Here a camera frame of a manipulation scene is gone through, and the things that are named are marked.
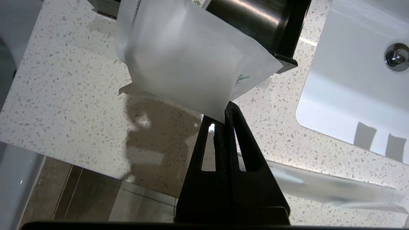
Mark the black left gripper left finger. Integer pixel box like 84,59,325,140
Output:
174,113,236,225

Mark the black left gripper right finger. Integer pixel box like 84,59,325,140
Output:
224,100,291,225

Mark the white shower cap packet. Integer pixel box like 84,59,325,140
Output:
116,0,284,124

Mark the black plastic tray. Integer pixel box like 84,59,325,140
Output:
88,0,312,74

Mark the white sink basin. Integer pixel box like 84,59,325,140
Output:
296,0,409,165

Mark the white ceramic floor fixture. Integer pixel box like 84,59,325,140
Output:
0,0,47,230

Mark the chrome sink drain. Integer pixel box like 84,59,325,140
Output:
384,42,409,72

